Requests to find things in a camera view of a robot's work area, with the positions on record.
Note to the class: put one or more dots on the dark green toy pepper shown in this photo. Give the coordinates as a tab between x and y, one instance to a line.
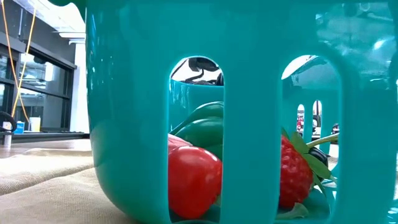
202	133

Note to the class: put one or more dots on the pink toy peach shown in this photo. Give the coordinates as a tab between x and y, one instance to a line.
175	142

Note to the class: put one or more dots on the red toy tomato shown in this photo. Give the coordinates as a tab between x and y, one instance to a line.
192	180

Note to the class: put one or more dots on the red toy strawberry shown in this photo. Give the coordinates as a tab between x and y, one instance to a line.
293	174

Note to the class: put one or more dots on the white cup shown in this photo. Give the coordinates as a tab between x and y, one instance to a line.
34	124

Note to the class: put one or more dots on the brown paper mat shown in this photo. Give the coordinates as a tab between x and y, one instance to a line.
46	193

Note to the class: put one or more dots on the blue box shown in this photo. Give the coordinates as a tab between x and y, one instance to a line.
19	127

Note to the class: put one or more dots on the black window frame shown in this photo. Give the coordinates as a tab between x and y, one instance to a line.
67	99

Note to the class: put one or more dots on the black metal table frame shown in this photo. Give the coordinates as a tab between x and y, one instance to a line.
46	137

